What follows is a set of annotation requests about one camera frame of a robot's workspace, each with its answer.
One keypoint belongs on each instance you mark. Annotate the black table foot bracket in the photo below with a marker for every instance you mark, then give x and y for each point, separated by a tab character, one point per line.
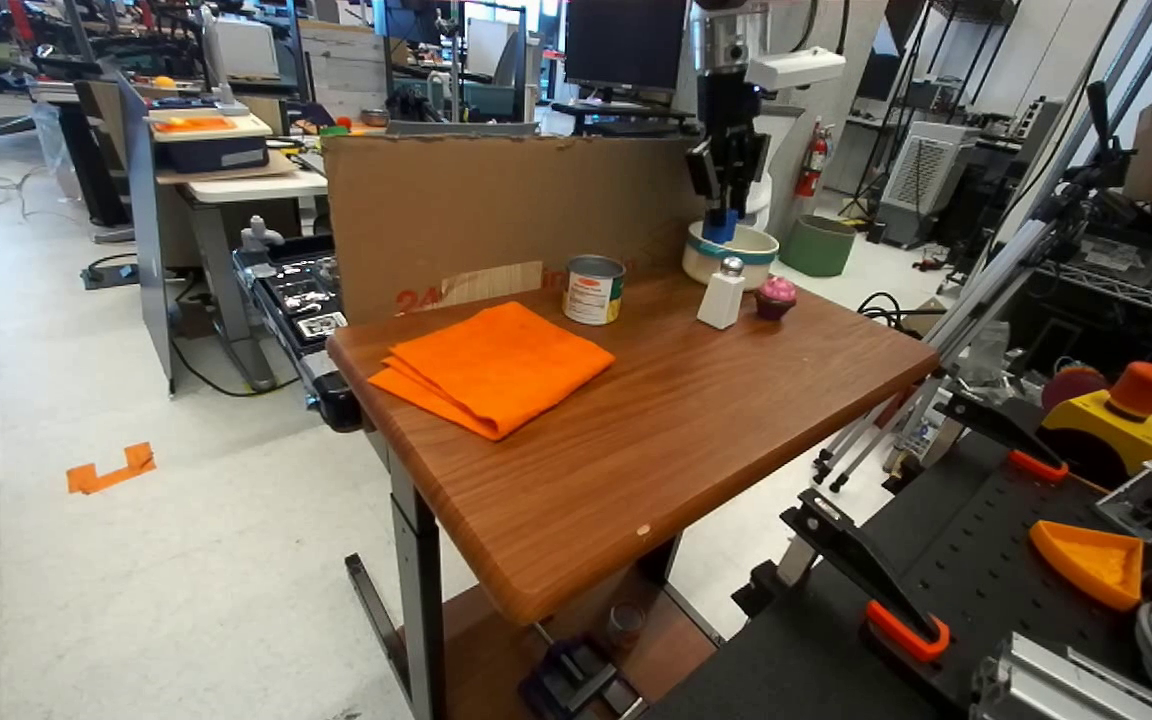
579	682

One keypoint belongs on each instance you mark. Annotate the brown wooden base board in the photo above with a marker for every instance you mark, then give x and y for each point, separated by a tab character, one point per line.
497	664

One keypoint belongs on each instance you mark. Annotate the black computer monitor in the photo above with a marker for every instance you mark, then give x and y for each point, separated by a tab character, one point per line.
622	41

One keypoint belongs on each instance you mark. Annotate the white bowl with teal rim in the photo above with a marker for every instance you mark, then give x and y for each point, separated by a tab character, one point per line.
754	257

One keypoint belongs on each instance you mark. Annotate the white top office desk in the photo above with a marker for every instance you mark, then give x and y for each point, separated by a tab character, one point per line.
243	187

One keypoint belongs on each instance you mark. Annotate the pink toy cupcake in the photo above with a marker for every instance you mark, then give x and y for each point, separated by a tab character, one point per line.
774	296

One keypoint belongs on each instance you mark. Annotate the grey office partition panel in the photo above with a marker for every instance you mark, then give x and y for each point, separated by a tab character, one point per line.
144	225

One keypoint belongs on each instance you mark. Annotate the red fire extinguisher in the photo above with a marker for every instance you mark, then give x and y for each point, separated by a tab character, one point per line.
814	163

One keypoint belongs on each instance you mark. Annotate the tin can with yellow label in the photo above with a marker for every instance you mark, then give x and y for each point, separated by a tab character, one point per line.
594	294

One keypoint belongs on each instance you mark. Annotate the black box on table edge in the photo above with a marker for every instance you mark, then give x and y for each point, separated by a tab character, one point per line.
337	403

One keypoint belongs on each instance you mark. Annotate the yellow emergency stop button box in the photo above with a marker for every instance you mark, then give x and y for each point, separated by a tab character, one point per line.
1123	425

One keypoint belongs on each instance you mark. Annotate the blue small cup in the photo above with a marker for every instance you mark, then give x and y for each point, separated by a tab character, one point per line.
723	225

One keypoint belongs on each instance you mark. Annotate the white salt shaker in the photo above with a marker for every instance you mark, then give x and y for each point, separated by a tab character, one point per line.
723	303

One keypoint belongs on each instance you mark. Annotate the black tray with parts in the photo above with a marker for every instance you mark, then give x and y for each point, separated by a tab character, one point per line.
296	303

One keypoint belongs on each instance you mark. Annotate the dark red round object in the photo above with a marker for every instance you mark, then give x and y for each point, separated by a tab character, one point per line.
1071	384

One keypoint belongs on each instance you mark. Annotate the green bin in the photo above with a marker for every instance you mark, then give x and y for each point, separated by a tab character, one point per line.
819	246

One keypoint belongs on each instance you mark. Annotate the black box with orange top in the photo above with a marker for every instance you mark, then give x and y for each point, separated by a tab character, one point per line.
208	142

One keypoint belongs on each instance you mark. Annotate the orange wedge block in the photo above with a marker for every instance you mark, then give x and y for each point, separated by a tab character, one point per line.
1089	560

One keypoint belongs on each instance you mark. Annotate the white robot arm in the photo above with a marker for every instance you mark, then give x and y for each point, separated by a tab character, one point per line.
777	26

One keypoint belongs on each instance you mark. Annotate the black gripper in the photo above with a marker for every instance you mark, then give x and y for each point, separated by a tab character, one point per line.
735	121

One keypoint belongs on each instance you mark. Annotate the silver tripod stand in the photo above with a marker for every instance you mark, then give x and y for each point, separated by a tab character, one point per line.
1000	266

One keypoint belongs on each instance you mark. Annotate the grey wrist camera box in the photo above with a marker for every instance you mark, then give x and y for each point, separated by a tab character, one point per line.
798	71

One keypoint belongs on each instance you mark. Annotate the orange folded cloth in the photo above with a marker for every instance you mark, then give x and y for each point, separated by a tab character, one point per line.
488	364

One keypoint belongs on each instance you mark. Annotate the black table leg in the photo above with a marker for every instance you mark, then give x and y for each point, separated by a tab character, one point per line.
657	560
419	602

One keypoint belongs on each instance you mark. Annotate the brown cardboard backboard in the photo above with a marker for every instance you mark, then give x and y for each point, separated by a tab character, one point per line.
497	212

